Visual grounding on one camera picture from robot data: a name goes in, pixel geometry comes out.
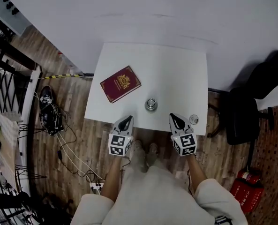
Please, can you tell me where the maroon book gold ornament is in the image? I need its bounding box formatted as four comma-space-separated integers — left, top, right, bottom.
99, 65, 142, 104

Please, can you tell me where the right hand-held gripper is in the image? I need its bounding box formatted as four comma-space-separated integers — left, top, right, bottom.
168, 112, 198, 158

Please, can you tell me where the black office chair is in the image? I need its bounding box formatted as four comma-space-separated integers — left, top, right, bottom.
208, 50, 278, 146

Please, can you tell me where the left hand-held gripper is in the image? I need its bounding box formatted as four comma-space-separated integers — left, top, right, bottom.
108, 115, 135, 158

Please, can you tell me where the table with pale cloth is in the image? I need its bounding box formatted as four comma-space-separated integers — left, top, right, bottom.
0, 112, 22, 192

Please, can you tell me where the black floor cable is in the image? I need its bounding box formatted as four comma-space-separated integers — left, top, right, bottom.
56, 116, 99, 180

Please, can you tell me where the round table cable grommet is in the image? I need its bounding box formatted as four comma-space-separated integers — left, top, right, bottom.
188, 114, 199, 126

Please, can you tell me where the small metal jar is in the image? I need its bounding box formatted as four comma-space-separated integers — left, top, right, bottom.
144, 97, 159, 114

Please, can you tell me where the person's right forearm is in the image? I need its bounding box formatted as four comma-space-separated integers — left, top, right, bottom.
187, 154, 209, 196

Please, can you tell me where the white table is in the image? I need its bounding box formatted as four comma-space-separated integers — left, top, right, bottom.
84, 43, 209, 136

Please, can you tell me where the red fire extinguisher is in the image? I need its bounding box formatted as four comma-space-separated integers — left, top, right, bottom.
237, 167, 263, 185

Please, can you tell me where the black metal railing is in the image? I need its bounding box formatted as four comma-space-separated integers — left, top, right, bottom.
0, 40, 45, 126

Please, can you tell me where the black metal stand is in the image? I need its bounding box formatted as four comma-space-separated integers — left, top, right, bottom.
0, 191, 74, 225

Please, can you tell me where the person's left forearm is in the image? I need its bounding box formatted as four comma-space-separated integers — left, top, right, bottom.
100, 155, 128, 203

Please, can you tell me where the group of black caps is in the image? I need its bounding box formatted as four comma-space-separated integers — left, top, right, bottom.
2, 0, 20, 16

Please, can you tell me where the red fire extinguisher box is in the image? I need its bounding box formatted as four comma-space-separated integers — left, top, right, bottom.
230, 179, 265, 214

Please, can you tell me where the yellow black striped tape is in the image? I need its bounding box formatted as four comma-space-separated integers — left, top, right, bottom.
44, 73, 94, 80

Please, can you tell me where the white floor cable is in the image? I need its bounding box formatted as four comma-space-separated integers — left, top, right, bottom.
56, 130, 104, 185

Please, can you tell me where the person's cream clothing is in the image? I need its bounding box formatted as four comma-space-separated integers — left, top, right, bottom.
70, 165, 247, 225

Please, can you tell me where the black device with wires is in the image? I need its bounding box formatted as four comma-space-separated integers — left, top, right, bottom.
39, 85, 66, 137

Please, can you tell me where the white power strip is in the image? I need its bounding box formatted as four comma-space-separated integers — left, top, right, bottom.
89, 182, 105, 195

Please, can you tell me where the person's left shoe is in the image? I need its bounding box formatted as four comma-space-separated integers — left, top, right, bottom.
131, 139, 149, 173

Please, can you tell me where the large clear water bottle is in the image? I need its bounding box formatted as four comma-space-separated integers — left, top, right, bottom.
59, 52, 83, 76

